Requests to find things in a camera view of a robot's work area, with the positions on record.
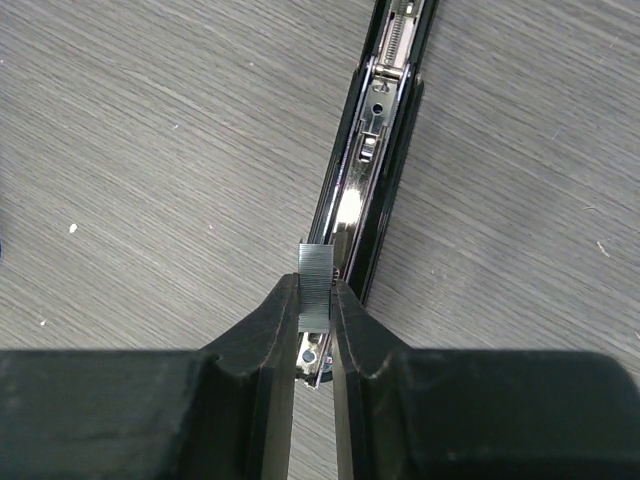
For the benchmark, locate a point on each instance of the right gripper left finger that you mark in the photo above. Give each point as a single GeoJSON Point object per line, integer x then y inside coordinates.
{"type": "Point", "coordinates": [220, 412]}

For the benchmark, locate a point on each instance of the silver staple strip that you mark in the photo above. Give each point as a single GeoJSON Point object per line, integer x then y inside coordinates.
{"type": "Point", "coordinates": [316, 273]}

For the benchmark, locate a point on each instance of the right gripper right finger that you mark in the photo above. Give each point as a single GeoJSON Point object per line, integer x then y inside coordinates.
{"type": "Point", "coordinates": [409, 413]}

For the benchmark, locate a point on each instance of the black stapler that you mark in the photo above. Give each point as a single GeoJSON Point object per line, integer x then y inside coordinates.
{"type": "Point", "coordinates": [367, 160]}

